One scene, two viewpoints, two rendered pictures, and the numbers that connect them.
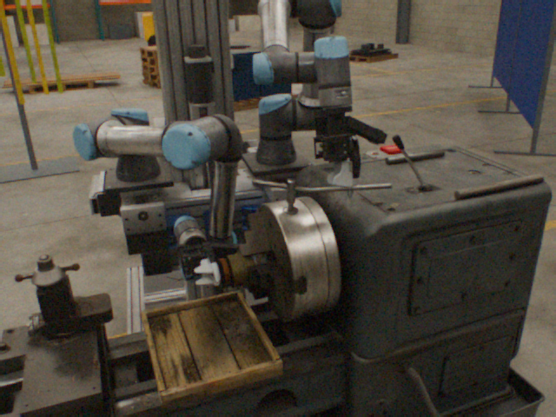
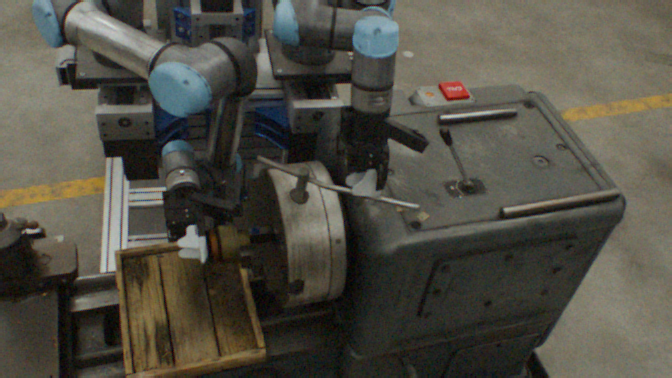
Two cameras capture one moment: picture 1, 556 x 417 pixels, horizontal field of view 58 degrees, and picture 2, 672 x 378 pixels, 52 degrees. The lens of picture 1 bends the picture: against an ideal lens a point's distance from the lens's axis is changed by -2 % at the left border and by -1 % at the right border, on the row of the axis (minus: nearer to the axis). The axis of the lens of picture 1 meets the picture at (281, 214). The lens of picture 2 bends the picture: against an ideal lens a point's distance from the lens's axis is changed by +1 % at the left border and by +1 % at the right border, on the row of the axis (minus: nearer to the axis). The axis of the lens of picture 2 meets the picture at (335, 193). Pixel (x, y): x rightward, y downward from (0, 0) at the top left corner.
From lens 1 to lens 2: 0.53 m
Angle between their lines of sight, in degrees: 21
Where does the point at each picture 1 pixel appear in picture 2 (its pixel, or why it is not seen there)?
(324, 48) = (365, 42)
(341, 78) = (381, 82)
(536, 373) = (583, 312)
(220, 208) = (222, 138)
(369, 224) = (385, 243)
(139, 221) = (119, 128)
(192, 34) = not seen: outside the picture
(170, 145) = (160, 86)
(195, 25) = not seen: outside the picture
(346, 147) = (373, 157)
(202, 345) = (182, 309)
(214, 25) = not seen: outside the picture
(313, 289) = (310, 291)
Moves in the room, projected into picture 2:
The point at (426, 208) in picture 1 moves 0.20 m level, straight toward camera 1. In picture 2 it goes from (457, 230) to (431, 305)
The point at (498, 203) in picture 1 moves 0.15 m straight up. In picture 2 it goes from (549, 227) to (576, 175)
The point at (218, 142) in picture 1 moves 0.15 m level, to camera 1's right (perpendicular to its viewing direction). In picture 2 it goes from (222, 87) to (295, 96)
